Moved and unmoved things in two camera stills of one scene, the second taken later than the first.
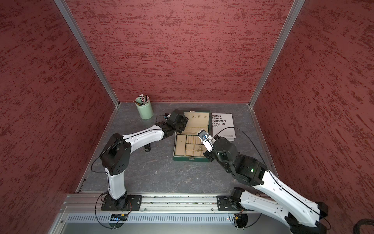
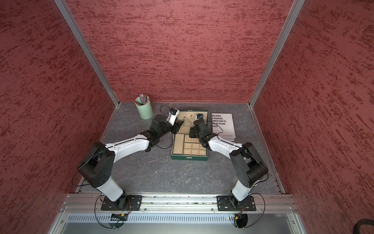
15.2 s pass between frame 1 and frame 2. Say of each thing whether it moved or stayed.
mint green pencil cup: stayed
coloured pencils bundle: stayed
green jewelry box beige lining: stayed
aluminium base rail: stayed
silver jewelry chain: moved
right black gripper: moved
